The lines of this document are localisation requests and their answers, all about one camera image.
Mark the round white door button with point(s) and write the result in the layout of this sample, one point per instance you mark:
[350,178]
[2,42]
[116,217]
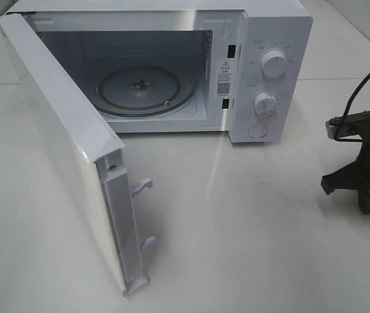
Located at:
[258,130]

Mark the white microwave door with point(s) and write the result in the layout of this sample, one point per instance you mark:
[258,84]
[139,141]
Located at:
[84,151]

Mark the lower white timer knob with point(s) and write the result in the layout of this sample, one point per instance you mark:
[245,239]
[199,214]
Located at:
[265,103]

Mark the upper white power knob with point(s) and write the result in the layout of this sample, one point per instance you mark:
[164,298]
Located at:
[273,63]

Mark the white microwave oven body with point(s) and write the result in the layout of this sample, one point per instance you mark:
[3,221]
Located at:
[166,66]

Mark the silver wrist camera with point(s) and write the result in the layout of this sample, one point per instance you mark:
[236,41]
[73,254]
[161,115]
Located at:
[331,127]

